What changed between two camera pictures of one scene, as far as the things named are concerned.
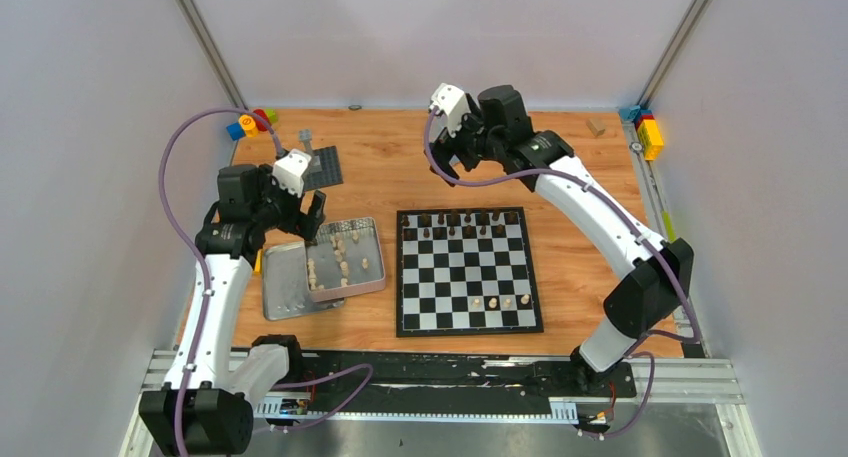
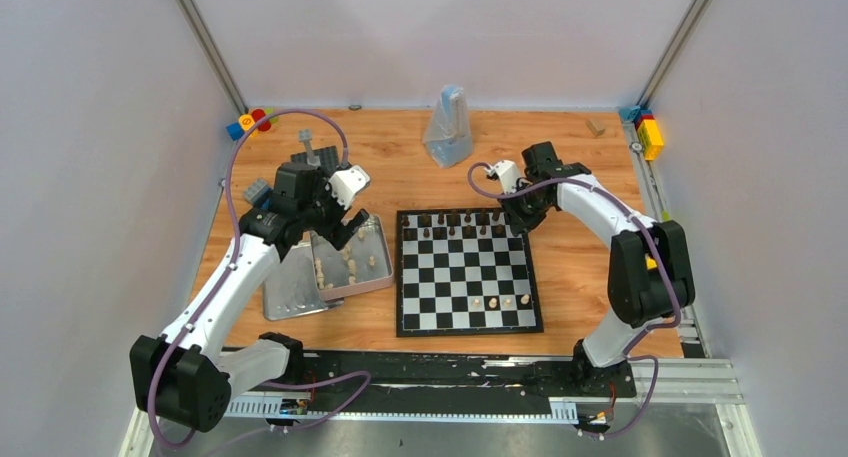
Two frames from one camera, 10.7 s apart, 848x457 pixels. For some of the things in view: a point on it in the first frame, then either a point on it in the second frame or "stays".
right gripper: [444, 150] to [519, 223]
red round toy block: [260, 124] stays
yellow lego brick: [651, 138] stays
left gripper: [295, 209] to [333, 214]
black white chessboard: [464, 272] stays
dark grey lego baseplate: [330, 174] stays
